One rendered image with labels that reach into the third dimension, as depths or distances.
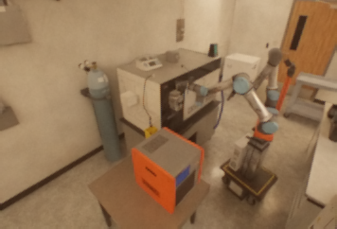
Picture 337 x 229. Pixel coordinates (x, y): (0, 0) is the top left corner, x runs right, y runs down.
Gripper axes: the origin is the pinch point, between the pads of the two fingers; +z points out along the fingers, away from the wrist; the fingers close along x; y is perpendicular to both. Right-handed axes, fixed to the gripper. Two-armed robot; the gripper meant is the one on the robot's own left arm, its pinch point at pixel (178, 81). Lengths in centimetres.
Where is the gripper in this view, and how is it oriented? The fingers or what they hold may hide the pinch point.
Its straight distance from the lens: 174.7
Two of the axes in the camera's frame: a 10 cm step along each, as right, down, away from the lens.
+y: 0.0, 8.6, 5.1
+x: 6.7, -3.8, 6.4
